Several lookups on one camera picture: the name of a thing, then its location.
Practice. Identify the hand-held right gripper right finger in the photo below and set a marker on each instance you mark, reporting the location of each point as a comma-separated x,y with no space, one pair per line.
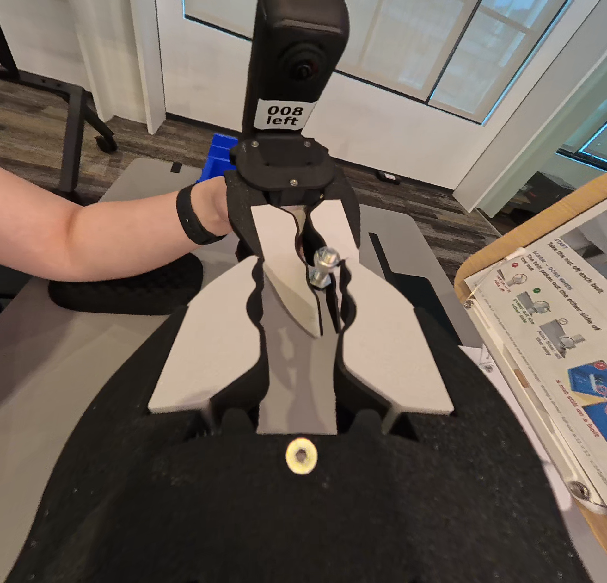
389,355

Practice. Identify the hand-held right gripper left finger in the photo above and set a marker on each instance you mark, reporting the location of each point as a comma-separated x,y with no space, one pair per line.
213,345

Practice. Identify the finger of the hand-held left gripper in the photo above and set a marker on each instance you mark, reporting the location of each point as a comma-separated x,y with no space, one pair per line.
334,227
280,251

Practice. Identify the silver hex bolt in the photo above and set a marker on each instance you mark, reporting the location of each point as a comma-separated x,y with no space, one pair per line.
326,256

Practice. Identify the blue plastic bin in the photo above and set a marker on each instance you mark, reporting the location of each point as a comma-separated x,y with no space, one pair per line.
220,156

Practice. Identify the person's left forearm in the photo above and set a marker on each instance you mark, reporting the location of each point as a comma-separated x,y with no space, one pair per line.
95,232

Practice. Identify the person's left hand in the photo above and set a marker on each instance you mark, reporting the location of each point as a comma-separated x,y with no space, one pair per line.
213,208

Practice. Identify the small black floor device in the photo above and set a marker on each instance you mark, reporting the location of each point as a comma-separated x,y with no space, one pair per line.
389,177

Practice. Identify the black wristband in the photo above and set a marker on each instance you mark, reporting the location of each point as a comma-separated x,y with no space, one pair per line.
187,222

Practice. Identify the white framed glass door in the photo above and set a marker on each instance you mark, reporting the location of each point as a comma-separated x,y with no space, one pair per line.
379,132

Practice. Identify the black wrist rest pad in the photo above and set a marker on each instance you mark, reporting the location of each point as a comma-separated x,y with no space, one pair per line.
123,286

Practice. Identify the wooden instruction board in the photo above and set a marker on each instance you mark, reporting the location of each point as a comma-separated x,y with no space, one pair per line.
545,308

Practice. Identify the black rolling stand base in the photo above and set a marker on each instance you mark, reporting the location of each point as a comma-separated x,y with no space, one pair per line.
71,118

